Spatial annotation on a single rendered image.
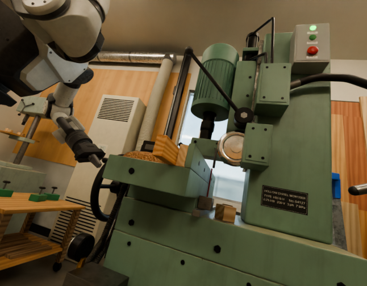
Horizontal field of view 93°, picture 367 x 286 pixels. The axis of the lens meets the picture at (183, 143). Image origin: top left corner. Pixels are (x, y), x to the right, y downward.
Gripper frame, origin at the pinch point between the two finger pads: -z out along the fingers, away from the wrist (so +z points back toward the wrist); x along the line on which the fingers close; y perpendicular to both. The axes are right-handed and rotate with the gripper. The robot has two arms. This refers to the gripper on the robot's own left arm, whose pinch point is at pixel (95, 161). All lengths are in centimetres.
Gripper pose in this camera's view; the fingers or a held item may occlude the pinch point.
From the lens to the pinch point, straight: 81.9
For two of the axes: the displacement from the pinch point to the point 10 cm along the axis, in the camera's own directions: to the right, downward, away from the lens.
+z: -7.2, -5.8, 3.9
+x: -4.6, -0.2, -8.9
